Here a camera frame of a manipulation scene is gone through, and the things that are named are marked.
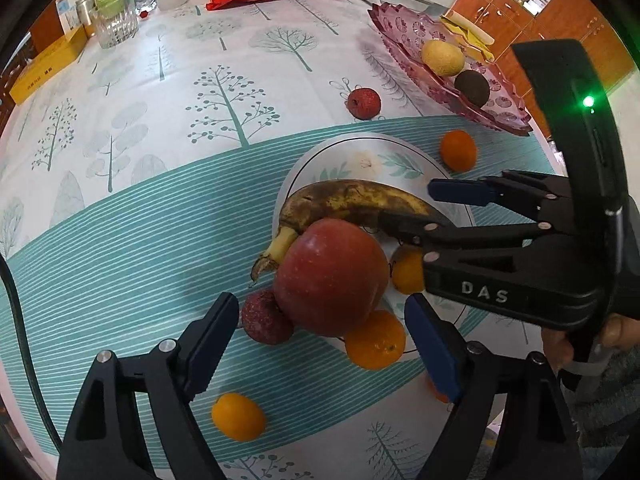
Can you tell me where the small tangerine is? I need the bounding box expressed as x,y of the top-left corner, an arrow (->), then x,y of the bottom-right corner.
210,392 -> 267,442

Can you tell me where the person's right hand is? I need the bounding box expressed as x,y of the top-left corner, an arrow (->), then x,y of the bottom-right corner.
540,313 -> 640,376

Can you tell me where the yellow packet stack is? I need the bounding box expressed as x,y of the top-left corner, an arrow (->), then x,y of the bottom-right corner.
440,11 -> 495,63

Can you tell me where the orange tangerine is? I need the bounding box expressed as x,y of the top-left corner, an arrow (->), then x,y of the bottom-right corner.
439,130 -> 477,172

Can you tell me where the pink glass fruit bowl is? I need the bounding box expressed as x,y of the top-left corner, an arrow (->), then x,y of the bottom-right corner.
369,3 -> 533,136

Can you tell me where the white card stand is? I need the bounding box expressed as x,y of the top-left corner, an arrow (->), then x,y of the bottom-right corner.
55,0 -> 82,34

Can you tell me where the wooden cabinet row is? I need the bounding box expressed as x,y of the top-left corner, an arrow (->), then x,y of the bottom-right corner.
450,0 -> 636,138

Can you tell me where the tree print tablecloth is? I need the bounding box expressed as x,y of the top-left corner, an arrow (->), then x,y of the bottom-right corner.
1,0 -> 555,479

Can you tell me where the yellow flat box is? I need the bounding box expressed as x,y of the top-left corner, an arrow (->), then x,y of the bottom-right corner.
10,25 -> 87,105

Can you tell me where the yellow-brown pear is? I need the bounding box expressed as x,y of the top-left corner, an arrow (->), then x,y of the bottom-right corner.
421,40 -> 465,77

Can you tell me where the overripe brown banana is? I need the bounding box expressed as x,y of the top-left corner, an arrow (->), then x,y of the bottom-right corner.
250,179 -> 450,282

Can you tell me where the red apple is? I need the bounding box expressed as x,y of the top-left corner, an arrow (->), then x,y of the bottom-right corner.
273,219 -> 388,337

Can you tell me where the clear glass tumbler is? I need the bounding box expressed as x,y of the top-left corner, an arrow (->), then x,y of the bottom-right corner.
90,0 -> 139,49

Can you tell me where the red lychee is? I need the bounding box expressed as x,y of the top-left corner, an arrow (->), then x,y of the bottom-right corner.
241,288 -> 294,346
346,88 -> 382,120

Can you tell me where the dark avocado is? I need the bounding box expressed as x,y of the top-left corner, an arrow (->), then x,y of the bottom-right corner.
454,70 -> 490,107

